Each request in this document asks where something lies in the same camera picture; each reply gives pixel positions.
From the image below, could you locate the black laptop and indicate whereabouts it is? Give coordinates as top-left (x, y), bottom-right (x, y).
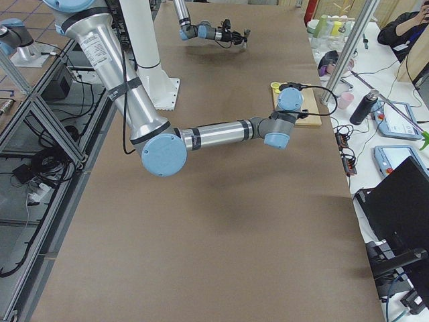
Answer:
top-left (355, 156), bottom-right (428, 250)

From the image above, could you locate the teach pendant tablet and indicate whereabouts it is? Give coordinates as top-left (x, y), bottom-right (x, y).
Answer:
top-left (373, 145), bottom-right (414, 177)
top-left (371, 100), bottom-right (422, 141)

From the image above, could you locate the pink cup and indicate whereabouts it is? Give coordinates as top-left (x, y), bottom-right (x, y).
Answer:
top-left (338, 92), bottom-right (355, 109)

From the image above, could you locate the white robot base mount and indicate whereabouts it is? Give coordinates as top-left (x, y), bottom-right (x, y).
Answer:
top-left (137, 65), bottom-right (180, 111)

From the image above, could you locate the dark grey cloth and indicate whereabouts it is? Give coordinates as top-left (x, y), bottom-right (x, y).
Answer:
top-left (318, 50), bottom-right (339, 69)

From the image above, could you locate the green tall cup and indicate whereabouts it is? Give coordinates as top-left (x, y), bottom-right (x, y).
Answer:
top-left (313, 15), bottom-right (328, 38)

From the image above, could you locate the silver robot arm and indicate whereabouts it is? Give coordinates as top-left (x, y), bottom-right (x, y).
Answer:
top-left (47, 1), bottom-right (308, 177)
top-left (173, 0), bottom-right (251, 49)

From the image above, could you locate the aluminium frame post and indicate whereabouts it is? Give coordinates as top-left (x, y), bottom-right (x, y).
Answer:
top-left (326, 0), bottom-right (380, 91)

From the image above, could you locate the steel jigger measuring cup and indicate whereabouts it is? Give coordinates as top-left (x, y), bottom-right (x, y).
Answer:
top-left (242, 28), bottom-right (251, 50)

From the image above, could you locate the yellow plastic spoon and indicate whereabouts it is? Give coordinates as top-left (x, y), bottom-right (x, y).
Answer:
top-left (270, 82), bottom-right (282, 94)

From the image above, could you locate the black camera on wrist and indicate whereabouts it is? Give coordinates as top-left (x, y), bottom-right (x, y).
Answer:
top-left (221, 19), bottom-right (231, 30)

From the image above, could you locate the wooden cutting board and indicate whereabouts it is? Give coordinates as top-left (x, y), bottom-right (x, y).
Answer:
top-left (271, 89), bottom-right (322, 127)

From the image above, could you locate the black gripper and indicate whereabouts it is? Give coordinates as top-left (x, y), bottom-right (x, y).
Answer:
top-left (221, 29), bottom-right (251, 50)

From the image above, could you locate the black water bottle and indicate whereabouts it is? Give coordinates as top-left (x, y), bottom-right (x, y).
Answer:
top-left (349, 89), bottom-right (379, 125)

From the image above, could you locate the person with glasses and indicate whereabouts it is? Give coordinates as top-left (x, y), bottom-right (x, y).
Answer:
top-left (377, 1), bottom-right (428, 62)

